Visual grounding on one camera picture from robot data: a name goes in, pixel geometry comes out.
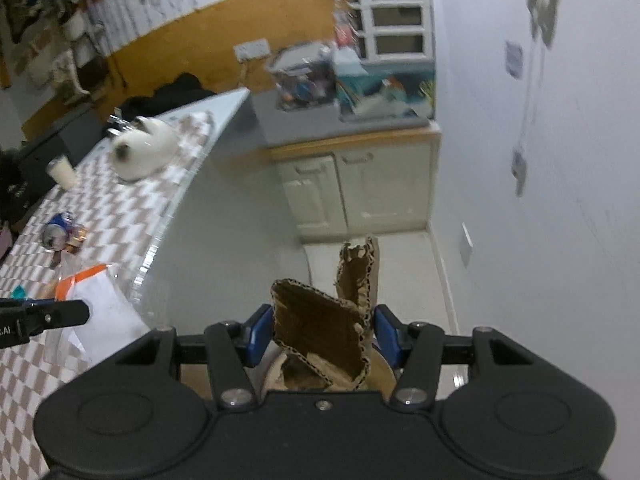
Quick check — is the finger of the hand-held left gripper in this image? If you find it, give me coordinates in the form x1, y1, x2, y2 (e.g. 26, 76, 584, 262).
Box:
22, 299, 91, 337

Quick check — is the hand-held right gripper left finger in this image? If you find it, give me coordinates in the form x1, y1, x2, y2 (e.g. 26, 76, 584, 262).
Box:
107, 303, 274, 409

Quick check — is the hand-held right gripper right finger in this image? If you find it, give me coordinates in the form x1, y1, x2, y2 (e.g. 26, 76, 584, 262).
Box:
374, 304, 547, 409

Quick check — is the round wooden bin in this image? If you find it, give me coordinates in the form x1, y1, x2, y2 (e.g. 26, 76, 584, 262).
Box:
255, 342, 403, 396

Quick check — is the clear bag orange strip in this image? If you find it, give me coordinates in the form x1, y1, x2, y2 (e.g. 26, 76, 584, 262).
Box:
46, 262, 153, 363

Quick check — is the brown cardboard piece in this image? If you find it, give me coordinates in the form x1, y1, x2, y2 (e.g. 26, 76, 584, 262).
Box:
270, 234, 382, 392

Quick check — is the crushed blue can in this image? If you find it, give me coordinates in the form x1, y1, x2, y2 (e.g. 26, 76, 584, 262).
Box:
41, 212, 76, 252

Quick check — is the beige white checkered tablecloth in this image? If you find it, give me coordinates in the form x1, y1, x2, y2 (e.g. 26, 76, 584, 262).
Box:
0, 110, 221, 461

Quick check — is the black printed bag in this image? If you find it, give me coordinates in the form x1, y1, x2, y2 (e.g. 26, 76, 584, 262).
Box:
0, 147, 38, 226

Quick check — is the white cup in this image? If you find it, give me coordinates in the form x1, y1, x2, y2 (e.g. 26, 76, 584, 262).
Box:
46, 156, 79, 190

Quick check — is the cream cabinet door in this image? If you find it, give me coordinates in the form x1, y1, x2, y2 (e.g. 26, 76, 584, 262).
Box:
335, 141, 434, 229
275, 154, 349, 234

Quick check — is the white cat figurine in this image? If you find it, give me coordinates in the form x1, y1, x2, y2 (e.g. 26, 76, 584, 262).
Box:
110, 116, 179, 182

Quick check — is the cream cabinet grey countertop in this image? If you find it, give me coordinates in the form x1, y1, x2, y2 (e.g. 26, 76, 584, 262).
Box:
252, 89, 443, 247

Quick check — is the white ornate statue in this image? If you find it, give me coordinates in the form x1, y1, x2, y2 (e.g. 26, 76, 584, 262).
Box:
50, 35, 92, 104

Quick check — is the black jacket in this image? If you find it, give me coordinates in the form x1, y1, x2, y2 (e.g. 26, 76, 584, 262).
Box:
119, 73, 217, 117

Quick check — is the clear plastic container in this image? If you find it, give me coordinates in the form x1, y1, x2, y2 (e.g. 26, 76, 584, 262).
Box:
267, 42, 337, 111

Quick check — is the clear bottle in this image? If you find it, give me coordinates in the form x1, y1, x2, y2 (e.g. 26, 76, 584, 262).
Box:
332, 0, 352, 49

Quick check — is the white window shelf unit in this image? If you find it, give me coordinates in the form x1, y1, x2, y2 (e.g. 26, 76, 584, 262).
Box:
346, 0, 435, 61

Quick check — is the white double wall outlet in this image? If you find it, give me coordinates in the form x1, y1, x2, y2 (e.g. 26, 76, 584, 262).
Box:
234, 40, 272, 62

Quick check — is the dark wall poster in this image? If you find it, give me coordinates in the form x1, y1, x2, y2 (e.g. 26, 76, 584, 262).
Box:
0, 0, 63, 43

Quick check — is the birch tree wall mural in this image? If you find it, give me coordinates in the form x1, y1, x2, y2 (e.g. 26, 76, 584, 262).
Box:
85, 0, 196, 56

